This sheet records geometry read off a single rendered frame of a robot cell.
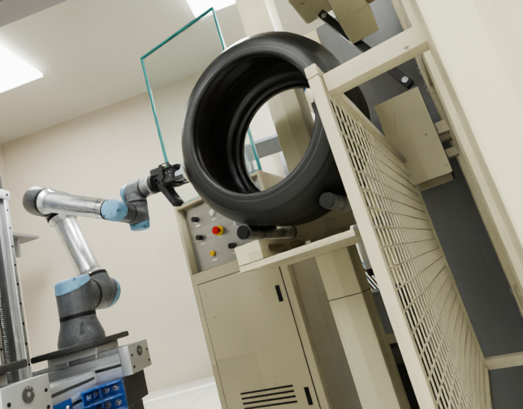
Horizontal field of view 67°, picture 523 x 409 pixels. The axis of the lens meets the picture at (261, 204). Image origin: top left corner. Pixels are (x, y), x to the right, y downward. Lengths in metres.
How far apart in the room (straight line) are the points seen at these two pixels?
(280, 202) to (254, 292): 0.85
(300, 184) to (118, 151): 4.56
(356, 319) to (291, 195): 0.57
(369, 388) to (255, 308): 0.64
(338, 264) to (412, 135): 0.51
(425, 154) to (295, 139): 0.49
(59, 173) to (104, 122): 0.90
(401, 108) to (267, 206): 0.57
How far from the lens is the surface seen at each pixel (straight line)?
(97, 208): 1.49
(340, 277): 1.46
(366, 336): 1.47
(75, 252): 1.69
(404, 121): 1.38
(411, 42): 0.59
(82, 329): 1.49
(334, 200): 1.07
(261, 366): 1.93
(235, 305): 1.94
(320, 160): 1.06
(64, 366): 1.52
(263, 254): 1.16
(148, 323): 5.05
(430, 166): 1.34
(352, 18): 1.43
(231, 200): 1.17
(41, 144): 6.19
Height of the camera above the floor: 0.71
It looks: 12 degrees up
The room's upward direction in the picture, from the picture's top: 16 degrees counter-clockwise
